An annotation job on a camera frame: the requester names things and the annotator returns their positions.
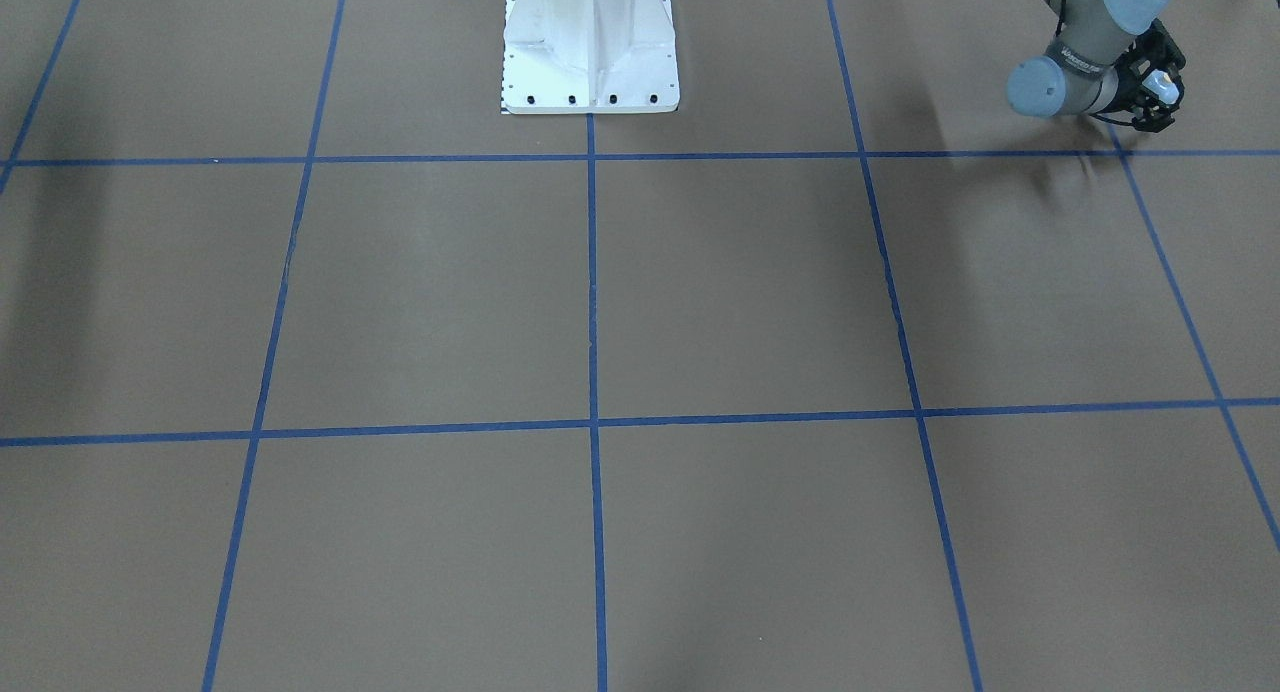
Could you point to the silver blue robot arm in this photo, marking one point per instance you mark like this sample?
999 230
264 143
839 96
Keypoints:
1112 60

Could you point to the brown paper table cover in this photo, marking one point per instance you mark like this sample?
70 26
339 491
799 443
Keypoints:
322 374

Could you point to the white camera stand column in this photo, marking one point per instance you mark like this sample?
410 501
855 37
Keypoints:
580 57

